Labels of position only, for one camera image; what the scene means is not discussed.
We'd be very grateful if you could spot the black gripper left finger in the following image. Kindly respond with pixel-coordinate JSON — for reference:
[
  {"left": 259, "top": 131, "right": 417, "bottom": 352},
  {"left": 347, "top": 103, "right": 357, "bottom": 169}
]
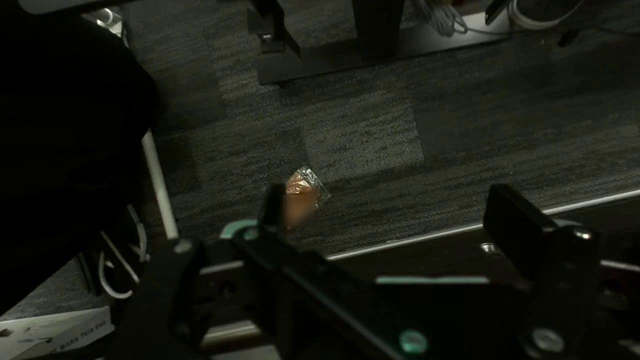
[{"left": 257, "top": 183, "right": 291, "bottom": 236}]

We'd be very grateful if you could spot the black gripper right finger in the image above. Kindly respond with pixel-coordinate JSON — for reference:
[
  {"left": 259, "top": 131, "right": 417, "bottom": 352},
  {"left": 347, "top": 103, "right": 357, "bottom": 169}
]
[{"left": 479, "top": 183, "right": 601, "bottom": 286}]

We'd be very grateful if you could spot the orange plastic wrapper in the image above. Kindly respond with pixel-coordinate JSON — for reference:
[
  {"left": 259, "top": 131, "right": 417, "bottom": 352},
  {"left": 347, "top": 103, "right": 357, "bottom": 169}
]
[{"left": 284, "top": 164, "right": 333, "bottom": 233}]

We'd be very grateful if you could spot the white bar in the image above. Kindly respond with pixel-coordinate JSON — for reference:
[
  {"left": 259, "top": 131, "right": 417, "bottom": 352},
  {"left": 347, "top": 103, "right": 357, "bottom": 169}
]
[{"left": 138, "top": 129, "right": 181, "bottom": 242}]

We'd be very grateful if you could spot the black desk leg base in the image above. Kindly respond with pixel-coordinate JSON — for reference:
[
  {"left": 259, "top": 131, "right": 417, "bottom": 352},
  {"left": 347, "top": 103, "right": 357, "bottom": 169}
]
[{"left": 246, "top": 0, "right": 516, "bottom": 89}]

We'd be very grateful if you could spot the white paper box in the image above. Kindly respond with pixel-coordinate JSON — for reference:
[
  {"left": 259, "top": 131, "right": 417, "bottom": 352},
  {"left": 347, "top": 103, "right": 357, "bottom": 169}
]
[{"left": 0, "top": 304, "right": 116, "bottom": 360}]

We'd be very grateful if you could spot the white cable bundle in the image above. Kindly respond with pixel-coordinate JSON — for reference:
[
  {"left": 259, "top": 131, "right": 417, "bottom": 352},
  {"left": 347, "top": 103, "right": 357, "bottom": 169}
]
[{"left": 410, "top": 0, "right": 471, "bottom": 39}]

